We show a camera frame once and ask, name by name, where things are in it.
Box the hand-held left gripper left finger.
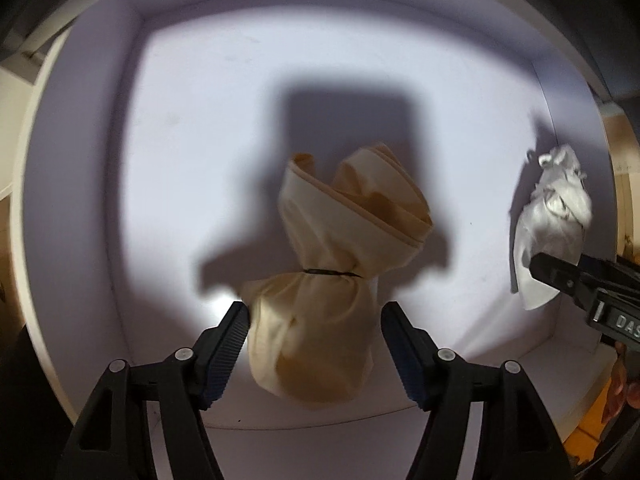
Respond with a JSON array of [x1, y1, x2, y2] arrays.
[[60, 301, 251, 480]]

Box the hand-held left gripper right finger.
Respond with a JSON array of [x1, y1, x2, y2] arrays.
[[381, 301, 571, 480]]

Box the cream cloth bundle beige bands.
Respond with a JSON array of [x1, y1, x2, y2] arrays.
[[241, 142, 433, 415]]

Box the white cloth bundle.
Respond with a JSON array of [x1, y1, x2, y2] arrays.
[[509, 144, 594, 311]]

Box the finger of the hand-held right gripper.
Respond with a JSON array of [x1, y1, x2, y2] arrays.
[[530, 253, 589, 302], [580, 255, 640, 292]]

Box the white drawer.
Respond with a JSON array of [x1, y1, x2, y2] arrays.
[[10, 0, 631, 441]]

